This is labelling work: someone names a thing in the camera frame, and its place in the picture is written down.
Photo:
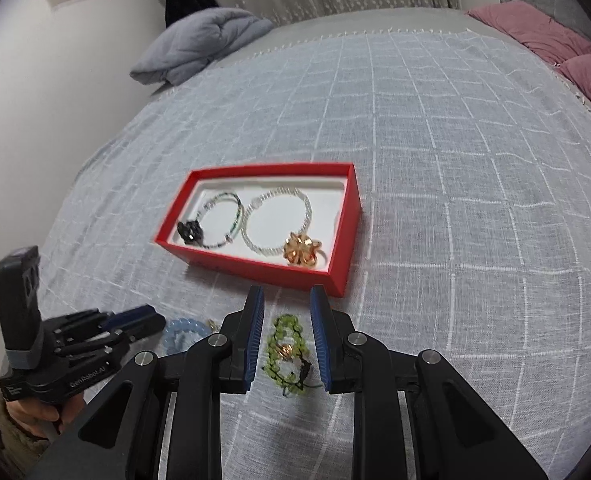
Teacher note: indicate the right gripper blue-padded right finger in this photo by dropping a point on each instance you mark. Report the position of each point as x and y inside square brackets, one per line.
[353, 362]

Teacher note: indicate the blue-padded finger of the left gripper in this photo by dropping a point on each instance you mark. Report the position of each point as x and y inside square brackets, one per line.
[142, 330]
[135, 315]

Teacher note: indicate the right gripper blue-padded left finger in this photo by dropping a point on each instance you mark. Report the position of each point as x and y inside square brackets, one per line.
[224, 362]

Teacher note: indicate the gold flower brooch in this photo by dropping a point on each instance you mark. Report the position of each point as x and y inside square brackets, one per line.
[301, 250]

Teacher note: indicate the red jewelry box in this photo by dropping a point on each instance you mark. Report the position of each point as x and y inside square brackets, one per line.
[319, 199]

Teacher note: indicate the person's left hand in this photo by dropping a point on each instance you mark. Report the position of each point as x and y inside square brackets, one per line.
[32, 415]

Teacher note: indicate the grey checked bedspread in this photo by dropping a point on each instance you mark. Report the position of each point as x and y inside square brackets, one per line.
[473, 163]

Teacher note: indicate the grey folded blanket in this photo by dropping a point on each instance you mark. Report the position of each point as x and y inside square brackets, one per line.
[192, 43]

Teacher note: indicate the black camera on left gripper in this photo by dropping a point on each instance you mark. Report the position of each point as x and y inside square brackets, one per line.
[20, 319]

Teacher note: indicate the green bead bracelet black flower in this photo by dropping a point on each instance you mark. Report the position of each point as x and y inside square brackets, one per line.
[215, 224]

